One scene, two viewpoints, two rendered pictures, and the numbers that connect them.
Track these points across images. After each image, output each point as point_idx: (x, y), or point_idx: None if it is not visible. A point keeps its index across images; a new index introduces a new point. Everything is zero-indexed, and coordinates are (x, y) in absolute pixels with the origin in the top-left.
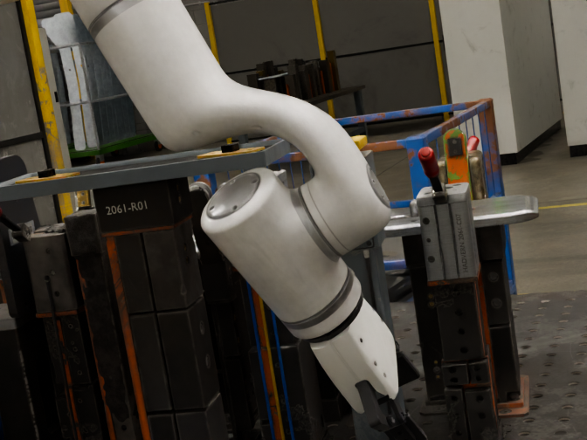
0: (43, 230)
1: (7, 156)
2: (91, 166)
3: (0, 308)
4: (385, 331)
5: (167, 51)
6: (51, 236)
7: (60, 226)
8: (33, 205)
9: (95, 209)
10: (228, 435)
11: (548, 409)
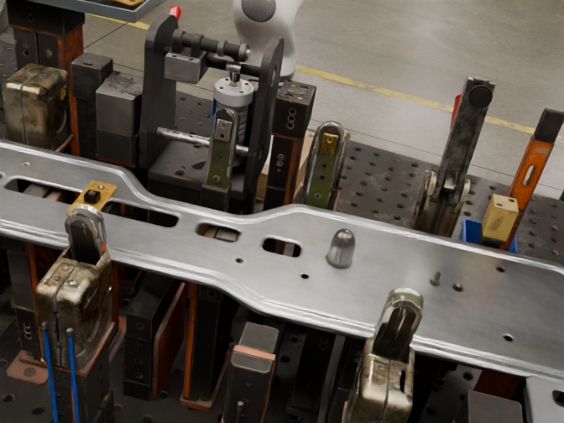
0: (135, 85)
1: (158, 18)
2: (78, 0)
3: (191, 166)
4: None
5: None
6: (126, 73)
7: (118, 81)
8: (143, 82)
9: (82, 56)
10: (8, 292)
11: None
